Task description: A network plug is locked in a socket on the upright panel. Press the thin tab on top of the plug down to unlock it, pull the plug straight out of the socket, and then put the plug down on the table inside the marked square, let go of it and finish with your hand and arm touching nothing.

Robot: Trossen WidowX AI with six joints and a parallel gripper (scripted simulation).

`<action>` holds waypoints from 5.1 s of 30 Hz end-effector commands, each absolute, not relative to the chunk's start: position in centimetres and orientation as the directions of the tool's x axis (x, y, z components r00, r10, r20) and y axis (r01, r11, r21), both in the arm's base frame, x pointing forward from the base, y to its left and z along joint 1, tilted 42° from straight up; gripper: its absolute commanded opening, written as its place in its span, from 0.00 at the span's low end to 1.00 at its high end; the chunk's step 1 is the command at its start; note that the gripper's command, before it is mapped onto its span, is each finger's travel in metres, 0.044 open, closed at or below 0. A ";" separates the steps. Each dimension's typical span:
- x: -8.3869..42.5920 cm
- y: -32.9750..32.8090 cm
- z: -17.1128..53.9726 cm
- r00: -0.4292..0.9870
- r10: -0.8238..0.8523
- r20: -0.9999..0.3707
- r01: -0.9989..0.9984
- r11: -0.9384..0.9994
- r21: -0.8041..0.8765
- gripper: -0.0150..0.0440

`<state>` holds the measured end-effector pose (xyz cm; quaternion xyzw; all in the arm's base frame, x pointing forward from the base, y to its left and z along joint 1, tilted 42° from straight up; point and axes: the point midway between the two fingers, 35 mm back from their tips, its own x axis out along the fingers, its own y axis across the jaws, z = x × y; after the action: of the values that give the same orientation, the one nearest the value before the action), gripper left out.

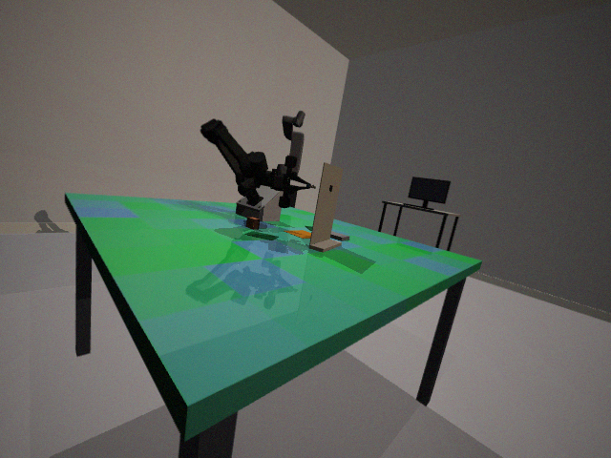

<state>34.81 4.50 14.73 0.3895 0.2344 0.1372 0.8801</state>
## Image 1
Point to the orange square patch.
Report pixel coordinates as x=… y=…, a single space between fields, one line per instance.
x=300 y=233

